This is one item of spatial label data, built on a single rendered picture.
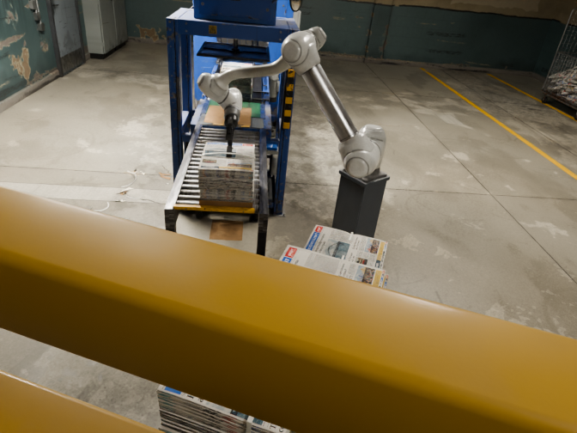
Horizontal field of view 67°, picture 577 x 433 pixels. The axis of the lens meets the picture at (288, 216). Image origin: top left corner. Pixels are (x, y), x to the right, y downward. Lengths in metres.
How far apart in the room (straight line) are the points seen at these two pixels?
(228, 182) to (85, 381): 1.28
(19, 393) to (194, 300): 0.28
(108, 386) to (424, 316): 2.43
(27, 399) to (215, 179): 1.92
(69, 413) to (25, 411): 0.04
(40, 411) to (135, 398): 2.09
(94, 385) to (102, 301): 2.39
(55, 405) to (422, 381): 0.33
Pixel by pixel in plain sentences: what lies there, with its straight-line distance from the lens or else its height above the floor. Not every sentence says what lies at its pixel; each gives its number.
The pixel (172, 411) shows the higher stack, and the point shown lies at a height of 1.24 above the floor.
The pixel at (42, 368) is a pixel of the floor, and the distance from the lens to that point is 2.77.
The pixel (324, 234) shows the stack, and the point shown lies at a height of 0.83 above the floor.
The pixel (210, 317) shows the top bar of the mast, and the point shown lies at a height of 1.85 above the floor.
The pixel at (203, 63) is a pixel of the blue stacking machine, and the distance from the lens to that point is 5.84.
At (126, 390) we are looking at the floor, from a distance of 2.56.
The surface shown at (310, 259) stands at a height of 1.07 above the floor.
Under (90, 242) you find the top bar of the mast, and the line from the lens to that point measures 0.25.
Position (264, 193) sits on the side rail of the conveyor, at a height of 0.80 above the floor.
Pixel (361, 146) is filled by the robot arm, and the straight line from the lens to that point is 2.14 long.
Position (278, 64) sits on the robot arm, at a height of 1.51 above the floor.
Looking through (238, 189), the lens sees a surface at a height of 0.92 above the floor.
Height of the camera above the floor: 1.99
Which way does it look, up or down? 31 degrees down
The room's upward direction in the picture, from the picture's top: 6 degrees clockwise
